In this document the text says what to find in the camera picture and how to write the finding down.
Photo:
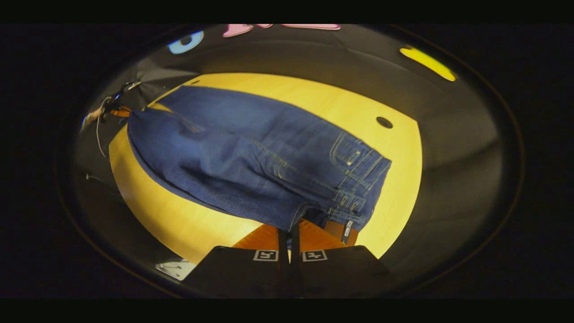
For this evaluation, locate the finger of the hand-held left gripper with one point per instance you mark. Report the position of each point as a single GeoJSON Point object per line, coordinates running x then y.
{"type": "Point", "coordinates": [120, 113]}

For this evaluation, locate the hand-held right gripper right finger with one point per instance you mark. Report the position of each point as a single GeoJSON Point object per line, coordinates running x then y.
{"type": "Point", "coordinates": [336, 273]}

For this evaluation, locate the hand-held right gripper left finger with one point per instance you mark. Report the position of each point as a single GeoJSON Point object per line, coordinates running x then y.
{"type": "Point", "coordinates": [251, 278]}

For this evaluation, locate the blue denim jeans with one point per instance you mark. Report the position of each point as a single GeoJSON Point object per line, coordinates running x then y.
{"type": "Point", "coordinates": [251, 157]}

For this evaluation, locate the black backdrop cloth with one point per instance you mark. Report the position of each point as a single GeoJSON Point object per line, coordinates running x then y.
{"type": "Point", "coordinates": [448, 148]}

